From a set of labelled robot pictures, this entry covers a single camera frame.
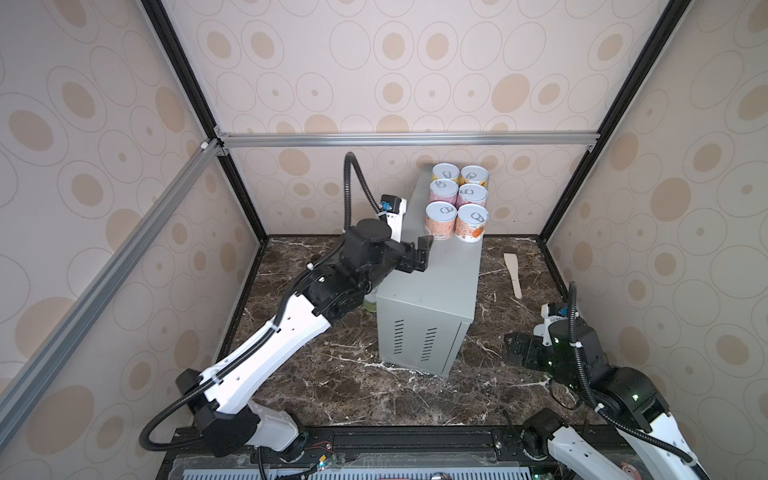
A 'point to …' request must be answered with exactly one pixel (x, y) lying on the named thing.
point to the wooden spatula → (511, 259)
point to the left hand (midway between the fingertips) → (422, 231)
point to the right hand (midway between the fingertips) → (523, 339)
